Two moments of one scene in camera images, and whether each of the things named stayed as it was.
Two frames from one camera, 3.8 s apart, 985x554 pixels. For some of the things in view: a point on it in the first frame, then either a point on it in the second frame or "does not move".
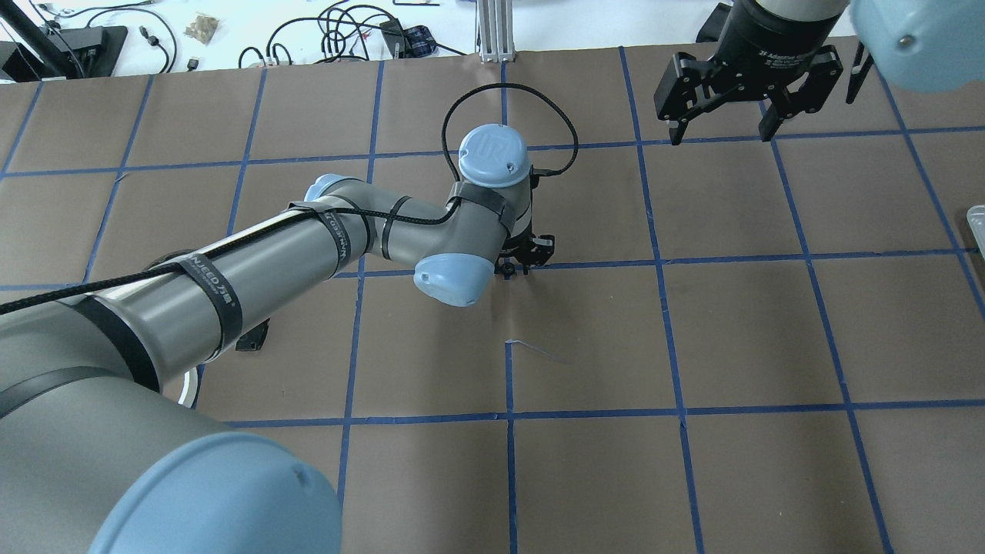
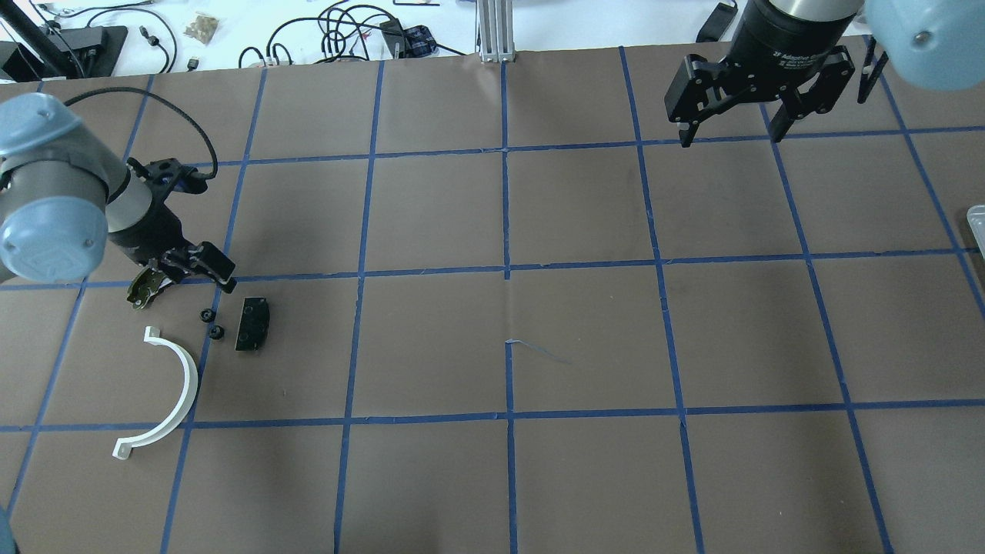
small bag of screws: [202, 28] does not move
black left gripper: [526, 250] -> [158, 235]
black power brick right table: [712, 28] does not move
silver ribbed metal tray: [976, 218] does not move
